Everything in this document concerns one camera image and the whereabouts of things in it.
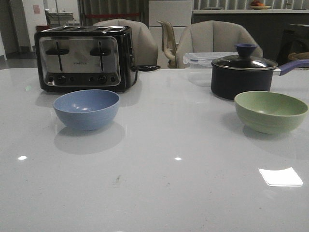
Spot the blue bowl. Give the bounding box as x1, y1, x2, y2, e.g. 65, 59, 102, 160
53, 89, 120, 131

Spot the green bowl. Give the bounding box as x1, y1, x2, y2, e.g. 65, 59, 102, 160
234, 91, 309, 134

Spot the beige armchair left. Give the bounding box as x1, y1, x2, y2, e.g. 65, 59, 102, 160
94, 19, 158, 65

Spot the beige armchair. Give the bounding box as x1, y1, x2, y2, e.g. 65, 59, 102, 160
94, 19, 158, 65
175, 20, 257, 69

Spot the clear plastic food container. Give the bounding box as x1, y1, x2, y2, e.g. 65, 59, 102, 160
183, 52, 237, 87

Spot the cream plastic chair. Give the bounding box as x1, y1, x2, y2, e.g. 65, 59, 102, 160
157, 20, 177, 68

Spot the dark blue saucepan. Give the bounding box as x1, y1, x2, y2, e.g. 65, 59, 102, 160
211, 59, 309, 101

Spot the beige armchair right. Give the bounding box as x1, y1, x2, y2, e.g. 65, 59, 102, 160
175, 20, 257, 69

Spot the black and chrome toaster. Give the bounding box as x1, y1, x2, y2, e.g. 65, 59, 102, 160
34, 26, 137, 92

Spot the white cabinet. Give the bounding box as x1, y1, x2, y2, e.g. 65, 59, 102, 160
148, 0, 194, 47

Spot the fruit bowl on counter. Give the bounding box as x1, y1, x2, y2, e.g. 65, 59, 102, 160
249, 0, 271, 10

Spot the black toaster power cord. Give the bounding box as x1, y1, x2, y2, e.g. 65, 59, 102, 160
131, 64, 161, 87

